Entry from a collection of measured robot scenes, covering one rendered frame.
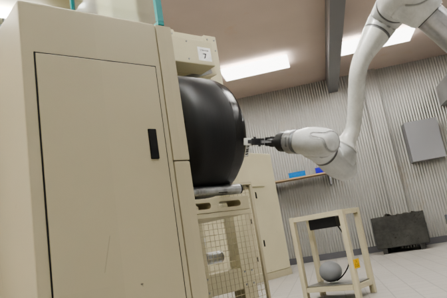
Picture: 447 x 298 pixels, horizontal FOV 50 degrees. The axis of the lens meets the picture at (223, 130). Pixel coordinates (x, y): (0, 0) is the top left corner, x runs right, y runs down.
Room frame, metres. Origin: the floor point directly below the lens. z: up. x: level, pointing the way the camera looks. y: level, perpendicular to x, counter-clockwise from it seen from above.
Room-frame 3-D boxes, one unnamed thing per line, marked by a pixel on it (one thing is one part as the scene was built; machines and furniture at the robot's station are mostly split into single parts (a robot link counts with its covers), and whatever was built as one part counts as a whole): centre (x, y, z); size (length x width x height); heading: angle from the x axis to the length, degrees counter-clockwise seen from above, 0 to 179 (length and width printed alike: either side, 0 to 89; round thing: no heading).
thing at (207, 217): (2.13, 0.20, 0.80); 0.37 x 0.36 x 0.02; 40
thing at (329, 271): (4.84, -0.84, 0.40); 0.60 x 0.35 x 0.80; 50
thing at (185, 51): (2.44, 0.29, 1.71); 0.61 x 0.25 x 0.15; 130
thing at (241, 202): (2.02, 0.11, 0.83); 0.36 x 0.09 x 0.06; 130
